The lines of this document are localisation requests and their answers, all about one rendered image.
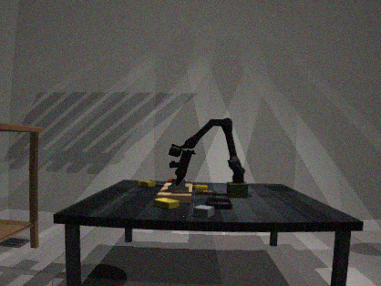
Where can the yellow rectangular block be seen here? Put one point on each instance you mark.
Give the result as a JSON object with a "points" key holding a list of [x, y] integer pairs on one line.
{"points": [[166, 203], [145, 183]]}

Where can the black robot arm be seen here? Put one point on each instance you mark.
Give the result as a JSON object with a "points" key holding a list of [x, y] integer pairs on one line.
{"points": [[234, 162]]}

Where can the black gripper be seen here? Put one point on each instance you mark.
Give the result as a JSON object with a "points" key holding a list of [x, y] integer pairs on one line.
{"points": [[181, 172]]}

